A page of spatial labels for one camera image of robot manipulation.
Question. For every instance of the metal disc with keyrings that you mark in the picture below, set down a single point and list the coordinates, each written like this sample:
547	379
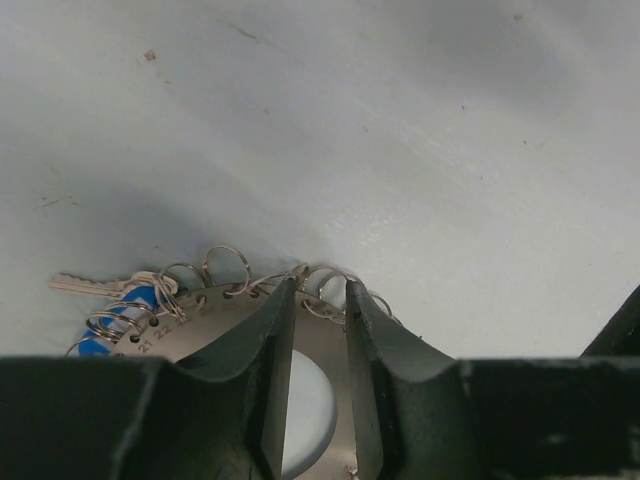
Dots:
196	305

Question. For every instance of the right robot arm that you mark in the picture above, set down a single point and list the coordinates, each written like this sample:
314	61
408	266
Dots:
621	335

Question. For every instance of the blue key tag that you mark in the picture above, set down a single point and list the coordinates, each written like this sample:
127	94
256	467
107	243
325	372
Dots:
136	288

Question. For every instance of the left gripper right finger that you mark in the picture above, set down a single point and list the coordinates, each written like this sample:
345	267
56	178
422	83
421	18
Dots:
421	414

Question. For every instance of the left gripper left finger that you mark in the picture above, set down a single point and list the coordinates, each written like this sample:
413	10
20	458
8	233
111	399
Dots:
217	414

